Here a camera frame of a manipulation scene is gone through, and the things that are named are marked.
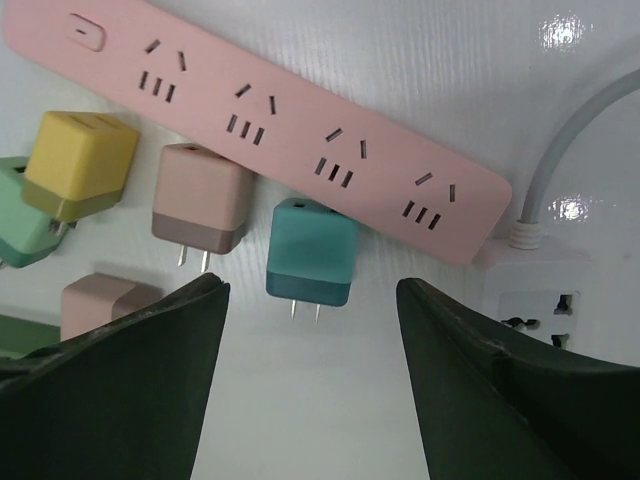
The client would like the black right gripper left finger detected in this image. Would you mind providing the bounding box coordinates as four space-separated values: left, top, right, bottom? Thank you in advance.
1 273 230 479

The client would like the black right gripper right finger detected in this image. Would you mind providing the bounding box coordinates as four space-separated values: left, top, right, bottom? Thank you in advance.
396 278 639 479

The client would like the pink USB charger plug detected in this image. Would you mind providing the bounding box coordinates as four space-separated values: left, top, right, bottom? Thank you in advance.
151 143 255 272

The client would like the teal USB charger plug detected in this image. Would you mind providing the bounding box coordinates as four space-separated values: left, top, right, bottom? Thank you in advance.
266 198 359 318

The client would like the yellow USB charger plug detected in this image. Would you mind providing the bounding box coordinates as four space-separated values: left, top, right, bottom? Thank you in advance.
22 111 140 223

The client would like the mint green charger plug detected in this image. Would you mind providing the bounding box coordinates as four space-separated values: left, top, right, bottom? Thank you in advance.
1 156 75 269

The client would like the green power strip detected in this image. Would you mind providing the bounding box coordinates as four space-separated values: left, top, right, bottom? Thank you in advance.
0 315 60 359

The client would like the white power strip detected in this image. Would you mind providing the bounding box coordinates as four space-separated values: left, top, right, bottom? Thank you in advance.
482 238 592 350

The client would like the pink power strip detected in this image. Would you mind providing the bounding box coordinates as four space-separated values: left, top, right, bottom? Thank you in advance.
2 1 512 265

